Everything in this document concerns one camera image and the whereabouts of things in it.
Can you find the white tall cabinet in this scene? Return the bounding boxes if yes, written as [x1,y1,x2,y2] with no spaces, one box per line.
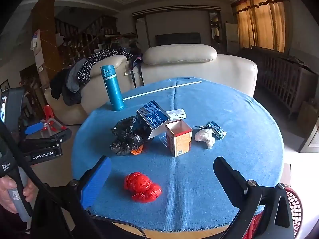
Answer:
[136,17,147,53]

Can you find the black garment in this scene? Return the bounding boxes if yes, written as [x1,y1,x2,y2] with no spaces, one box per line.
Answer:
[50,68,83,106]

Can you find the round wooden table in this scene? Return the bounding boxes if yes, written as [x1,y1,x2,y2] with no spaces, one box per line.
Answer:
[135,225,232,239]

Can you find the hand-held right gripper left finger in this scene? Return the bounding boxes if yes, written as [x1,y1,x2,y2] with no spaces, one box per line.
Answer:
[51,156,112,239]

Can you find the dark wooden cabinet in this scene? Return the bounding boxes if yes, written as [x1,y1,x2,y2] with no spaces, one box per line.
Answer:
[19,63,46,120]

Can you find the wooden staircase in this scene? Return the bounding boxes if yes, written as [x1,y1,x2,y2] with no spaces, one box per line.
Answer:
[53,15,117,65]

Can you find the black cable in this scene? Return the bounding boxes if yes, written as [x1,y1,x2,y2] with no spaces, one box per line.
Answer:
[90,215,147,239]

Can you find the wooden crib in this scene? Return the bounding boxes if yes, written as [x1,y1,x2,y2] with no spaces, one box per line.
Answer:
[250,45,317,117]

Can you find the person's left hand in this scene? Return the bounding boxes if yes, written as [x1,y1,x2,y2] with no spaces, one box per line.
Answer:
[0,175,38,214]

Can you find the brown cardboard box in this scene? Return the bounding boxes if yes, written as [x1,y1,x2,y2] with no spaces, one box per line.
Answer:
[298,100,318,132]

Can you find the cream leather sofa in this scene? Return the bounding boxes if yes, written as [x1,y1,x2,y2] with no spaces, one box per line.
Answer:
[45,44,258,125]

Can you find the blue tablecloth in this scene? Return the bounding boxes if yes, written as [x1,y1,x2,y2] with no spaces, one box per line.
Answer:
[71,77,286,232]

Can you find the black blue device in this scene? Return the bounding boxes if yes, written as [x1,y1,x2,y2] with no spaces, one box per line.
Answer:
[136,100,171,140]

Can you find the black strap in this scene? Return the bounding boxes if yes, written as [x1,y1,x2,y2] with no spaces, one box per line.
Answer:
[0,121,105,239]

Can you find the white standing air conditioner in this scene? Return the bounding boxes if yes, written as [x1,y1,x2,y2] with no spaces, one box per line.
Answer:
[225,23,239,53]

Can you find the white tissue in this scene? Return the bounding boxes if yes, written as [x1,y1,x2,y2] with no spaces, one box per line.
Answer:
[194,127,216,149]

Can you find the grey garment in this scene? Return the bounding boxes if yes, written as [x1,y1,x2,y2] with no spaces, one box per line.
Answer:
[66,60,86,92]

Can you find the flat screen television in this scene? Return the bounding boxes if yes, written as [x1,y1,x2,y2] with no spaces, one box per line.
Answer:
[155,32,201,46]

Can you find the orange cardboard box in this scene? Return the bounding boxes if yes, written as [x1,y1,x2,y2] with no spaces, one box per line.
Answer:
[165,119,193,157]

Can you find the dark wooden display shelf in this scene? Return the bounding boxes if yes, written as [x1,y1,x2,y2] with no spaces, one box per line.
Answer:
[209,11,222,44]

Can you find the floral dark garment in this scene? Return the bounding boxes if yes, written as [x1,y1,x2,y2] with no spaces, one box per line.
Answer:
[76,48,133,85]

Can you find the black plastic bag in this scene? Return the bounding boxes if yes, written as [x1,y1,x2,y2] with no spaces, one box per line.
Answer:
[110,117,145,157]

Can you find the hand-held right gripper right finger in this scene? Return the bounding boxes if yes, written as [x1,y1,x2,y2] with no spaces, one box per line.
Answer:
[213,157,295,239]

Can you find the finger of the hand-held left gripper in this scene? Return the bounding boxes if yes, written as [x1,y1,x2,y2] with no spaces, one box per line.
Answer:
[43,129,73,144]
[25,122,47,135]

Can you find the pale flat cardboard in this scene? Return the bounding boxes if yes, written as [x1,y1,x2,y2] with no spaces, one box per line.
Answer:
[283,163,292,187]

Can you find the teal snack wrapper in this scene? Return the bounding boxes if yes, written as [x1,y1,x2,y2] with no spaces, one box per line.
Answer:
[194,121,227,140]

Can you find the red plastic basket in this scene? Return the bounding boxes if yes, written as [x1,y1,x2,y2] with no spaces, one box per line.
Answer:
[243,188,303,239]

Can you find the hanging wall calendar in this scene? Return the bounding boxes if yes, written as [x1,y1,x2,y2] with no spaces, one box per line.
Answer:
[30,29,41,55]

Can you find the teal thermos bottle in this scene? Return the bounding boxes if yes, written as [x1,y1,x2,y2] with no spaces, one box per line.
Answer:
[100,65,125,111]

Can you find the orange curtains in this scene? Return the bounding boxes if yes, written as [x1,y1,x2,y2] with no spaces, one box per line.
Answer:
[230,0,291,54]

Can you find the small white box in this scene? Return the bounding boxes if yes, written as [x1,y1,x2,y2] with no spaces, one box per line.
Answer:
[166,108,187,120]

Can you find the red plastic bag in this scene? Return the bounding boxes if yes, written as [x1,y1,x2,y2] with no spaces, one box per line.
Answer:
[124,172,162,203]

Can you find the thin white rod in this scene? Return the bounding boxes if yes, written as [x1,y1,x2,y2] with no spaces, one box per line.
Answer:
[123,81,202,101]

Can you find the dark bag with strap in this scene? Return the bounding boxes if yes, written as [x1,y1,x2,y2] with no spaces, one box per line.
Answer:
[128,53,145,87]

